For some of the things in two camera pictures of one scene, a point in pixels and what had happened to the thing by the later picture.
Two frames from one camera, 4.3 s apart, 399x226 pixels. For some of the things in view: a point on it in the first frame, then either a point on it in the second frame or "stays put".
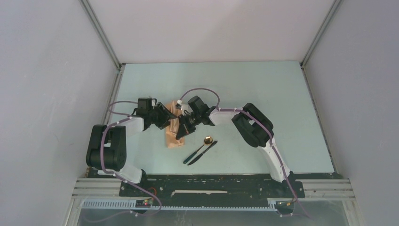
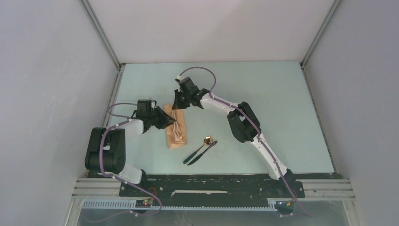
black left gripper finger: (163, 124) stays put
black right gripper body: (195, 119) -> (187, 96)
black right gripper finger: (184, 119) -> (179, 102)
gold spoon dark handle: (208, 140) stays put
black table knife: (206, 150) stays put
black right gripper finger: (184, 129) -> (185, 106)
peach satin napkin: (171, 131) stays put
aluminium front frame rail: (328, 189) stays put
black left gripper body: (155, 115) stays put
